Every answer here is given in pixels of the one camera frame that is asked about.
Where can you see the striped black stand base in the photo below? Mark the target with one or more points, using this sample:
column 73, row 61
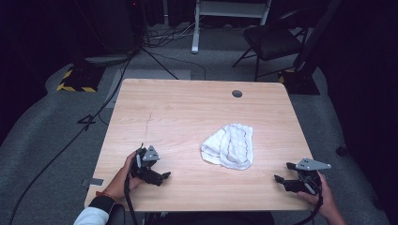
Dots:
column 79, row 79
column 300, row 82

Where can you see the person's right hand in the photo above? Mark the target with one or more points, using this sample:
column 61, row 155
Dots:
column 325, row 200

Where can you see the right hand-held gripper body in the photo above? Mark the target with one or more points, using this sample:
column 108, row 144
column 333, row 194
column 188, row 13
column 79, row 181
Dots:
column 308, row 176

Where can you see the small black floor object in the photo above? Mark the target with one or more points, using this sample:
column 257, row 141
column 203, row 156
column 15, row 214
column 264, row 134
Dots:
column 341, row 151

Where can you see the black rounded pad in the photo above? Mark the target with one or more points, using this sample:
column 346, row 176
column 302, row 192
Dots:
column 116, row 215

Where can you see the black folding chair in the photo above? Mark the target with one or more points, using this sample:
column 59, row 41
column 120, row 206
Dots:
column 269, row 40

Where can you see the black slanted stand pole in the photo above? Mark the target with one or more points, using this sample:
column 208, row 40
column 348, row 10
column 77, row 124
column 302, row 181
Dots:
column 316, row 34

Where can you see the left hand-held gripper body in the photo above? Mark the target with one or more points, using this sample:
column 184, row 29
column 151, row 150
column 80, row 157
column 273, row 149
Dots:
column 147, row 168

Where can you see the person's dark lap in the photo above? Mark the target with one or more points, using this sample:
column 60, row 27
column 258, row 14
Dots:
column 212, row 218

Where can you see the grey tape piece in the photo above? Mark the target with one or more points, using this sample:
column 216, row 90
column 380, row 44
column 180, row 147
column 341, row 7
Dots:
column 93, row 182

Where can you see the white towel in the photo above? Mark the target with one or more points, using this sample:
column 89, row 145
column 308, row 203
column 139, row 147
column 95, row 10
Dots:
column 230, row 146

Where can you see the person's left hand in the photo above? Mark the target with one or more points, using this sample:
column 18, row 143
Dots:
column 120, row 181

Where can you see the white desk frame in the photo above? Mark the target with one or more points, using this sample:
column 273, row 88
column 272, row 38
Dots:
column 225, row 12

